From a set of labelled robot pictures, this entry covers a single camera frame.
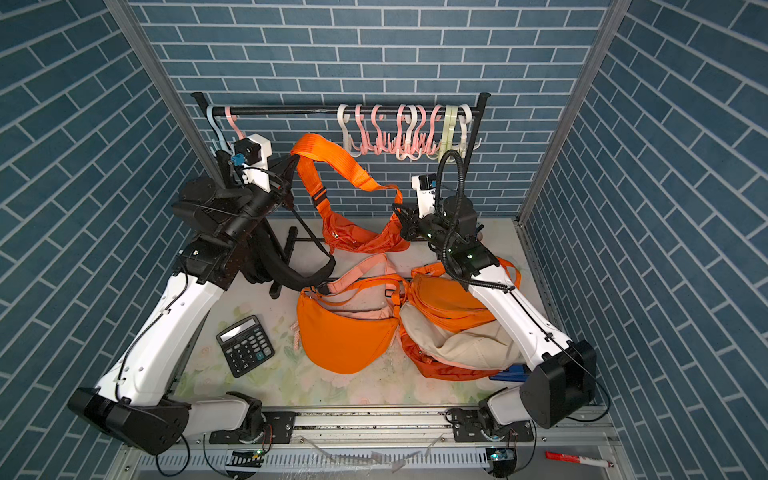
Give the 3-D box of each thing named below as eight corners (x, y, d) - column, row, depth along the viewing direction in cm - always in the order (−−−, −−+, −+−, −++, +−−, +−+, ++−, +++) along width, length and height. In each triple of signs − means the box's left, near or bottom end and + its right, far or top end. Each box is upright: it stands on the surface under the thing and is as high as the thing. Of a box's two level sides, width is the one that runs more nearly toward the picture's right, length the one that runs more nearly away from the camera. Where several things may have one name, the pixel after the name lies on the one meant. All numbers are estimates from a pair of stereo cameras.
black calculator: (238, 379, 83) (233, 375, 81) (221, 340, 90) (215, 335, 88) (277, 353, 88) (273, 349, 85) (258, 318, 95) (254, 313, 92)
